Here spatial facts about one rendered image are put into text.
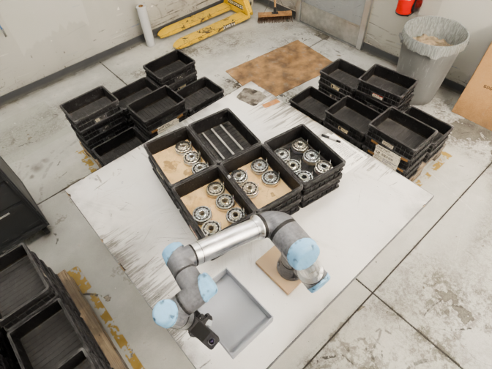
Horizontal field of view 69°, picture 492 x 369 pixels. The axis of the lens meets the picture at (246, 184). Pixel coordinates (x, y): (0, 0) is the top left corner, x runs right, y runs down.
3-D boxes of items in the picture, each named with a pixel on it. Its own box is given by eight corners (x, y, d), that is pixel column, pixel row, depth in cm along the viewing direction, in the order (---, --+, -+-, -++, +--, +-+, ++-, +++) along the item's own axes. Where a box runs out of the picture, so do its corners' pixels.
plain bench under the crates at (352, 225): (399, 252, 264) (434, 195, 209) (236, 426, 201) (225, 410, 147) (253, 143, 342) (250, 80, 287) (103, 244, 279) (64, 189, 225)
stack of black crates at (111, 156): (140, 144, 327) (132, 125, 309) (158, 162, 312) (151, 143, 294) (100, 167, 311) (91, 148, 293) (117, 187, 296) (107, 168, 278)
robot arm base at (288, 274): (312, 266, 182) (314, 257, 174) (293, 287, 176) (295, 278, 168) (289, 247, 189) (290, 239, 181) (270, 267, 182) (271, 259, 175)
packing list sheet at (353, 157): (369, 156, 231) (370, 155, 231) (347, 175, 222) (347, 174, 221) (329, 131, 247) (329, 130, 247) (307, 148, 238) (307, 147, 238)
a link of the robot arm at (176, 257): (280, 195, 135) (159, 241, 111) (299, 214, 129) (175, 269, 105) (274, 214, 143) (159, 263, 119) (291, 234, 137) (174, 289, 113)
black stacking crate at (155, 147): (220, 177, 211) (217, 164, 202) (174, 200, 202) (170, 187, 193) (189, 138, 232) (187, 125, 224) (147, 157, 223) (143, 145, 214)
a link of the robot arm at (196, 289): (195, 259, 108) (166, 282, 107) (214, 288, 102) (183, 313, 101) (205, 266, 115) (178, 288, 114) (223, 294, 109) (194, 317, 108)
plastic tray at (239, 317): (272, 321, 135) (273, 316, 131) (233, 359, 127) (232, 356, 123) (227, 272, 148) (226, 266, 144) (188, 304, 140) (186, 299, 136)
